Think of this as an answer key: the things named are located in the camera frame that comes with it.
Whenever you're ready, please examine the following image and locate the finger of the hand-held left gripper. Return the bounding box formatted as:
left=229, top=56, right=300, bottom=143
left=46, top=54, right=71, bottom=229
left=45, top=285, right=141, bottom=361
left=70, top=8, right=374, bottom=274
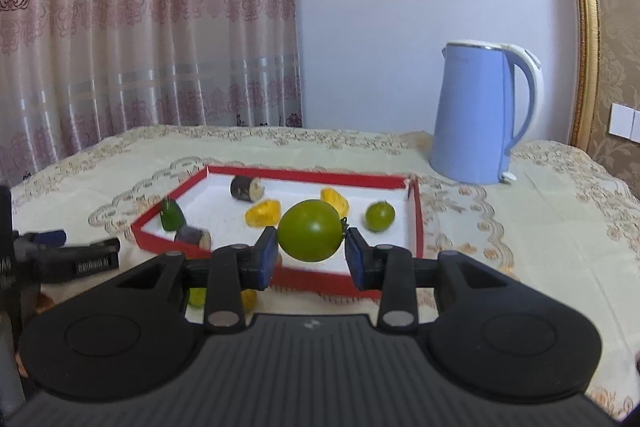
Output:
left=40, top=238, right=122, bottom=284
left=14, top=229, right=67, bottom=253

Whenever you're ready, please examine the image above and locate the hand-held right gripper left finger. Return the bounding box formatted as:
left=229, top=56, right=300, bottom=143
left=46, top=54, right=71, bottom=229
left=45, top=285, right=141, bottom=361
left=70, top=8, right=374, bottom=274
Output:
left=116, top=226, right=279, bottom=328

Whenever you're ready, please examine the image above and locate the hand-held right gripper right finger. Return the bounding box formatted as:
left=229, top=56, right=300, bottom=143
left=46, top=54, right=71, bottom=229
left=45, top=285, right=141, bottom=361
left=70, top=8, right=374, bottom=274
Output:
left=344, top=226, right=526, bottom=329

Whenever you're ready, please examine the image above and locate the yellow bell pepper piece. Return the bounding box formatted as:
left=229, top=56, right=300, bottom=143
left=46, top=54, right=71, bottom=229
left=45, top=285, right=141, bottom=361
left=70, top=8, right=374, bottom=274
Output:
left=245, top=199, right=282, bottom=228
left=320, top=188, right=351, bottom=219

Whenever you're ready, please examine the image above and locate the green tomato with stem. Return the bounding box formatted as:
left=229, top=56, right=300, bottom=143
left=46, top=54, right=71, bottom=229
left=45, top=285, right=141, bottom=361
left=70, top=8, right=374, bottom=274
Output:
left=276, top=199, right=349, bottom=264

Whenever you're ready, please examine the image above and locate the dark eggplant piece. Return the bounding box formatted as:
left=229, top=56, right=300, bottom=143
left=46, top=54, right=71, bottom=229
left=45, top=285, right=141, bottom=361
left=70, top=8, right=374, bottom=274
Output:
left=175, top=227, right=212, bottom=250
left=230, top=175, right=263, bottom=202

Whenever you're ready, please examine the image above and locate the red shallow cardboard box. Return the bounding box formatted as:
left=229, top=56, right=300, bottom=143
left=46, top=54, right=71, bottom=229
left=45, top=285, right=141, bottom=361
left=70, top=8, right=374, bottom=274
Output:
left=131, top=164, right=426, bottom=300

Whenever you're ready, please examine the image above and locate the light blue electric kettle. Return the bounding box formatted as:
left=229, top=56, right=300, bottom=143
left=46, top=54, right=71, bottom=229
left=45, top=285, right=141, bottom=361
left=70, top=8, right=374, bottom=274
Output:
left=430, top=39, right=544, bottom=185

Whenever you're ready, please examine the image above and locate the pink patterned curtain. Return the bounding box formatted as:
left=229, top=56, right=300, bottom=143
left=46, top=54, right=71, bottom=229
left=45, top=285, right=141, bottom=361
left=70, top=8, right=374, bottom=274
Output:
left=0, top=0, right=303, bottom=188

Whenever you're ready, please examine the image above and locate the white wall switch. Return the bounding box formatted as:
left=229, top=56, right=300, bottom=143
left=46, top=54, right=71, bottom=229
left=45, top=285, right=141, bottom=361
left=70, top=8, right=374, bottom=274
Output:
left=609, top=103, right=640, bottom=140

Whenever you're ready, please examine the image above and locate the gold wall moulding frame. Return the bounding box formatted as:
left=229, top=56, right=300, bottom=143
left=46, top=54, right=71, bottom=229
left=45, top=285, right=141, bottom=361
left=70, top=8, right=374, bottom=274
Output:
left=560, top=0, right=601, bottom=152

